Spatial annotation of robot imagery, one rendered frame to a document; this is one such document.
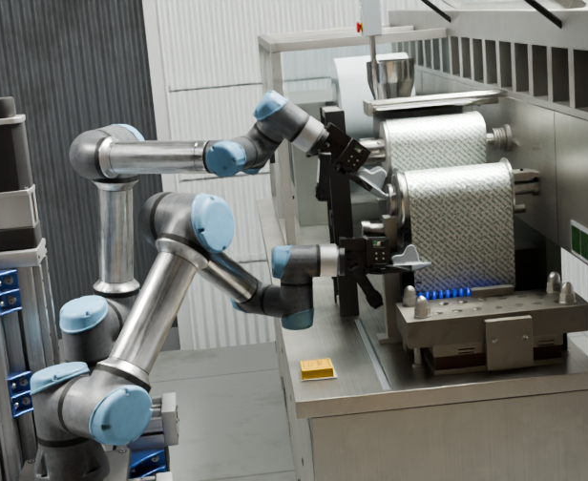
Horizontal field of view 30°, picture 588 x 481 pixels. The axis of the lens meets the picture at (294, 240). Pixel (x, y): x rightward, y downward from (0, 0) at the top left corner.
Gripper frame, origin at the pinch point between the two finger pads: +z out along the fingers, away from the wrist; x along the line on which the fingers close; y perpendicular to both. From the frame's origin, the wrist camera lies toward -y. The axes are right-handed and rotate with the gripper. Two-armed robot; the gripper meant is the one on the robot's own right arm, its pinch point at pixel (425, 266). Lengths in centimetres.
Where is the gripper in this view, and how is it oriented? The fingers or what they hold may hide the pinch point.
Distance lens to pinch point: 253.9
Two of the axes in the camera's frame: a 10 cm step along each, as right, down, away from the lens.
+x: -0.3, -1.4, 9.9
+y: -0.2, -9.9, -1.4
